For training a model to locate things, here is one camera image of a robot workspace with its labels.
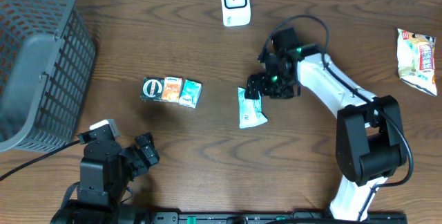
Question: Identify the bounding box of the light green tissue pack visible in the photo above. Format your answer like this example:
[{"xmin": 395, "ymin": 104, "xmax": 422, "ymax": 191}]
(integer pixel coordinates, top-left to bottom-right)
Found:
[{"xmin": 238, "ymin": 87, "xmax": 268, "ymax": 129}]

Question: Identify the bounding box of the green Zam-Buk box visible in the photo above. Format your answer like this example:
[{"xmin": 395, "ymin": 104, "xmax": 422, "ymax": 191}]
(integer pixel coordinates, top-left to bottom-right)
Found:
[{"xmin": 140, "ymin": 77, "xmax": 164, "ymax": 102}]

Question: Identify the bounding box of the orange Kleenex tissue pack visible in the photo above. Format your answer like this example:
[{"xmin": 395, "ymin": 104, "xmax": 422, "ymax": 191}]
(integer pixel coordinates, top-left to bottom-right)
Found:
[{"xmin": 162, "ymin": 77, "xmax": 183, "ymax": 103}]

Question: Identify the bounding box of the teal Kleenex tissue pack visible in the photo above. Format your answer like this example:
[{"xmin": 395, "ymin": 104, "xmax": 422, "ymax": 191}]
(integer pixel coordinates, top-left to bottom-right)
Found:
[{"xmin": 179, "ymin": 80, "xmax": 202, "ymax": 109}]

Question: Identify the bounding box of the yellow wet wipes pack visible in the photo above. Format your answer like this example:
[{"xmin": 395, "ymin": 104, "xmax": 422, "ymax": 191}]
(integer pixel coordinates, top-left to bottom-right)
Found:
[{"xmin": 396, "ymin": 28, "xmax": 437, "ymax": 97}]

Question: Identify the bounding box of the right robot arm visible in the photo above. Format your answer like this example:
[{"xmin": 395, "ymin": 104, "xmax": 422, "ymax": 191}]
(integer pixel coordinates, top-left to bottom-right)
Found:
[{"xmin": 243, "ymin": 28, "xmax": 414, "ymax": 221}]

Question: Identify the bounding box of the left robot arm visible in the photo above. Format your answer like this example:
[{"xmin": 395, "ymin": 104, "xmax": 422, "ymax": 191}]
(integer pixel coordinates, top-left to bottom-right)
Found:
[{"xmin": 50, "ymin": 131, "xmax": 160, "ymax": 224}]

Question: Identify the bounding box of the white barcode scanner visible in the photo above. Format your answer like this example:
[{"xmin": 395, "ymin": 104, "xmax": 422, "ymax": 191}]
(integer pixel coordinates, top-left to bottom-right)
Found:
[{"xmin": 221, "ymin": 0, "xmax": 251, "ymax": 27}]

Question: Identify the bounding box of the grey plastic mesh basket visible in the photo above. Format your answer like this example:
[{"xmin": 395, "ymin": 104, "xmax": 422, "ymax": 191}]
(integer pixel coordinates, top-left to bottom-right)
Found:
[{"xmin": 1, "ymin": 0, "xmax": 97, "ymax": 153}]

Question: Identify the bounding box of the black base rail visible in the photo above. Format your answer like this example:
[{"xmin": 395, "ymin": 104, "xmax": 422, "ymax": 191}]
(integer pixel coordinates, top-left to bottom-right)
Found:
[{"xmin": 148, "ymin": 211, "xmax": 409, "ymax": 224}]

